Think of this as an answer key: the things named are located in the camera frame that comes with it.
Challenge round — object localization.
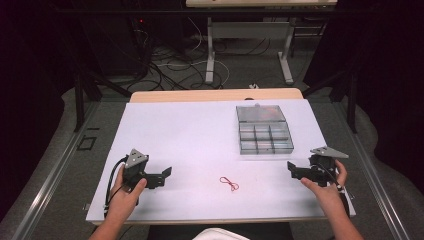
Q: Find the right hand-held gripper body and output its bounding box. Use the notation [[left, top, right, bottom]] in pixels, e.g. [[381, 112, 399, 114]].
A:
[[308, 145, 350, 188]]

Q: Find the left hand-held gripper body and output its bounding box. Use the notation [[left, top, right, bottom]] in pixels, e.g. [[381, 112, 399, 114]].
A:
[[122, 148, 158, 190]]

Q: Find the person's right hand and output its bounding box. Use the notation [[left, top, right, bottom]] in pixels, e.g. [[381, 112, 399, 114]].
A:
[[300, 159, 349, 216]]

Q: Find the person's left hand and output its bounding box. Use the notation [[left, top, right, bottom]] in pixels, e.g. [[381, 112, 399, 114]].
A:
[[105, 165, 148, 225]]

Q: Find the clear plastic compartment box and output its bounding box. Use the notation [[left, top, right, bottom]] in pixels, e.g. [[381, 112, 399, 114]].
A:
[[235, 103, 295, 156]]

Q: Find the white table mat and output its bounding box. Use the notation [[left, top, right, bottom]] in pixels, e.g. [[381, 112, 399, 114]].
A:
[[85, 98, 357, 223]]

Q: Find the red rubber band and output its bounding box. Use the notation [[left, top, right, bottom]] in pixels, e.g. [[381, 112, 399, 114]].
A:
[[218, 176, 241, 193]]

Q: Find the person's white clothing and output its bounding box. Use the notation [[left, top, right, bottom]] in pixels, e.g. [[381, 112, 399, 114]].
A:
[[192, 227, 252, 240]]

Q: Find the desk with white legs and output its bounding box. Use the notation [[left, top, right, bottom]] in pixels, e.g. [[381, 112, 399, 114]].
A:
[[185, 0, 338, 86]]

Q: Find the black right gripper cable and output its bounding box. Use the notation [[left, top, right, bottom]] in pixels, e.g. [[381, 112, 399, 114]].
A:
[[319, 162, 352, 218]]

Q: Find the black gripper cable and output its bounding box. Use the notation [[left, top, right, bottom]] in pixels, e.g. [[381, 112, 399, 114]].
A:
[[319, 162, 352, 218], [103, 155, 130, 216]]

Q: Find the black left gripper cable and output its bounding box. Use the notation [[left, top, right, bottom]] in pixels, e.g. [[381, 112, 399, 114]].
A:
[[103, 155, 130, 216]]

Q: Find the black floor socket frame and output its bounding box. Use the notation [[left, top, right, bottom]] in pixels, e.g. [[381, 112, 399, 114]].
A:
[[76, 135, 98, 151]]

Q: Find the black metal stand frame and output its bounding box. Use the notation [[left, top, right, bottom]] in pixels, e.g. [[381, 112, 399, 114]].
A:
[[301, 68, 359, 134], [71, 66, 133, 133]]

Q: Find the tangle of floor cables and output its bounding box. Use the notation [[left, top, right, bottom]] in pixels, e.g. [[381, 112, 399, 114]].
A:
[[131, 16, 278, 92]]

